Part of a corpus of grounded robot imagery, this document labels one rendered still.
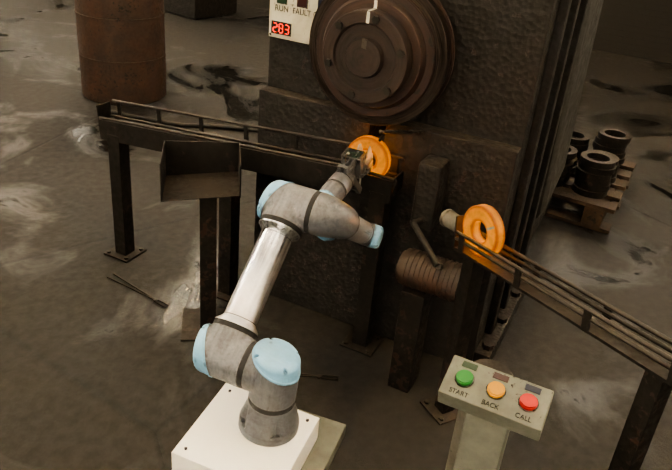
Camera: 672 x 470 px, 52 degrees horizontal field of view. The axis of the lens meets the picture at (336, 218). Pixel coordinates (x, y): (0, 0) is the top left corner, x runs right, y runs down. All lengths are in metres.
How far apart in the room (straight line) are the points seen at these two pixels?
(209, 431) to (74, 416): 0.75
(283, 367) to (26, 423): 1.06
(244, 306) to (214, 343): 0.11
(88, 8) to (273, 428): 3.66
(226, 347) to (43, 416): 0.93
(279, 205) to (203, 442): 0.61
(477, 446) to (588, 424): 0.94
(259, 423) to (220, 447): 0.11
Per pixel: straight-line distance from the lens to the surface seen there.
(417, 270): 2.24
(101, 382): 2.55
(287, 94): 2.55
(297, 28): 2.50
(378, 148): 2.34
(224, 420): 1.83
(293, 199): 1.79
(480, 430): 1.72
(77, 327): 2.82
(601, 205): 3.90
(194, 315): 2.81
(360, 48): 2.15
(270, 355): 1.66
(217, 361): 1.70
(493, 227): 2.04
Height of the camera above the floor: 1.65
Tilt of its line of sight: 28 degrees down
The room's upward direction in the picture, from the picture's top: 6 degrees clockwise
